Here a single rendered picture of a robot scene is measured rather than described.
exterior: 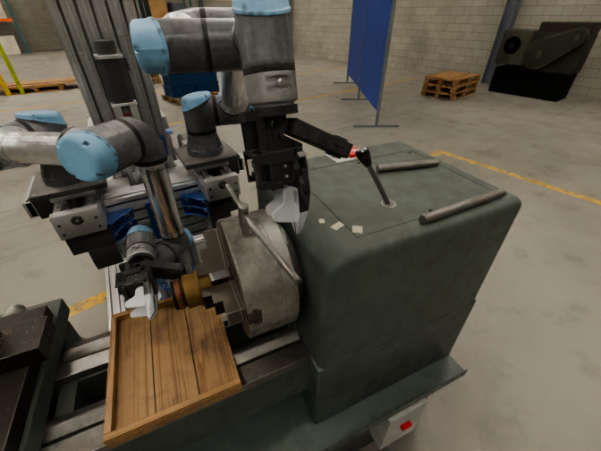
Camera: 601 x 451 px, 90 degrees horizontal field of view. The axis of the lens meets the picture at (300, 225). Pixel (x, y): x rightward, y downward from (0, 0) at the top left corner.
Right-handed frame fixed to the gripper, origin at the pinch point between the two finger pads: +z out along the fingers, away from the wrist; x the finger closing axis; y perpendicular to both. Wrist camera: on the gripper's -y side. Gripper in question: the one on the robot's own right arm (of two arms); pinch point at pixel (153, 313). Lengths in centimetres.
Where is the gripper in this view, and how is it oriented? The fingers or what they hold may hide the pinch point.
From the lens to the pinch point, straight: 80.1
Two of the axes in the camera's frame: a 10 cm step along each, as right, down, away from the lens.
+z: 4.2, 5.3, -7.4
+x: 0.0, -8.2, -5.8
